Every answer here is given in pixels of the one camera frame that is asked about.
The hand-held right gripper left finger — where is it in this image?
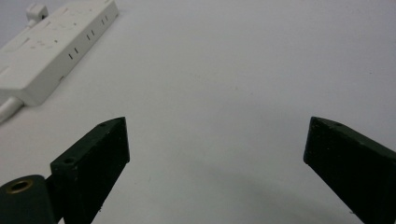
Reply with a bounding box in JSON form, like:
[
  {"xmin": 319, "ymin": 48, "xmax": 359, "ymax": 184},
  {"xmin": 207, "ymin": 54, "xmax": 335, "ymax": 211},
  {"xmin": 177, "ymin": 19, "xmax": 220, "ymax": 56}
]
[{"xmin": 49, "ymin": 116, "xmax": 131, "ymax": 224}]

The white power strip cable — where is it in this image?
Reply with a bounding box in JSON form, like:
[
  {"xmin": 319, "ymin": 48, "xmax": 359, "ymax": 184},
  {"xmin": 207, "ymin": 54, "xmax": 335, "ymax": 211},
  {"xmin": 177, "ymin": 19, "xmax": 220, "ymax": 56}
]
[{"xmin": 0, "ymin": 96, "xmax": 25, "ymax": 124}]

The white plug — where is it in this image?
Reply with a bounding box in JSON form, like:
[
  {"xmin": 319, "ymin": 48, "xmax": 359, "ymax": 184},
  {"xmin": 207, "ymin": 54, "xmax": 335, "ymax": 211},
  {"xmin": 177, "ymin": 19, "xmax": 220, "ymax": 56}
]
[{"xmin": 25, "ymin": 3, "xmax": 50, "ymax": 28}]

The white power strip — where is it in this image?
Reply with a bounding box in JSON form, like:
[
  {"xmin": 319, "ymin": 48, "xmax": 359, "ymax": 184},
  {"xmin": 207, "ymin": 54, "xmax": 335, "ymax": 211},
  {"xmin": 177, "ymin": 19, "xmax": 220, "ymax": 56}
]
[{"xmin": 0, "ymin": 0, "xmax": 120, "ymax": 107}]

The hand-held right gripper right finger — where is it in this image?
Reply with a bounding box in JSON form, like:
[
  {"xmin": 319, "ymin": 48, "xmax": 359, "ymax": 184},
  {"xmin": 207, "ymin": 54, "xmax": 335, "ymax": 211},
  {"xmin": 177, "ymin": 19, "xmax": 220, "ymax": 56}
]
[{"xmin": 303, "ymin": 116, "xmax": 396, "ymax": 224}]

